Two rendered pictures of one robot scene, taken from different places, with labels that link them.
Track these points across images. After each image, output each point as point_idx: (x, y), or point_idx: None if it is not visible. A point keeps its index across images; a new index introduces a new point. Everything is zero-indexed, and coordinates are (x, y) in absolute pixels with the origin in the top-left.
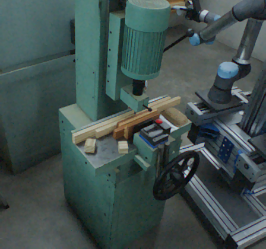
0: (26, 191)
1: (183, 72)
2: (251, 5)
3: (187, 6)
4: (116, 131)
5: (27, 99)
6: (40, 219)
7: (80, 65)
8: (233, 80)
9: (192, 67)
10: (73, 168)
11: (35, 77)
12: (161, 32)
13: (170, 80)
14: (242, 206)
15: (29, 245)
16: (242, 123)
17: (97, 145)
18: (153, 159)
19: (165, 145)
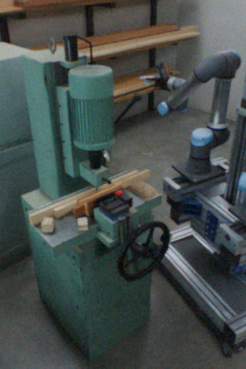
0: None
1: (176, 153)
2: (211, 64)
3: (155, 76)
4: (75, 208)
5: None
6: (13, 324)
7: (37, 146)
8: (208, 147)
9: (187, 147)
10: (43, 260)
11: None
12: (105, 99)
13: (160, 163)
14: (242, 291)
15: (2, 353)
16: (225, 193)
17: (56, 225)
18: (115, 234)
19: (127, 217)
